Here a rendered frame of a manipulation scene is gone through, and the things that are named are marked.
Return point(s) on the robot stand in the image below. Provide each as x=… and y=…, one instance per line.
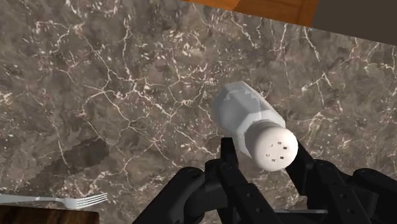
x=356, y=15

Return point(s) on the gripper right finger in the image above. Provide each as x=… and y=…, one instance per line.
x=332, y=192

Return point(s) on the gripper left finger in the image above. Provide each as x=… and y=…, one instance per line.
x=235, y=198

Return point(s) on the silver fork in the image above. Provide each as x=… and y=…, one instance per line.
x=77, y=201

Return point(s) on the white salt shaker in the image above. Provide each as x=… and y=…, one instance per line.
x=248, y=111

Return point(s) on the dark wooden board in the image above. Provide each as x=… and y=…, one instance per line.
x=46, y=215

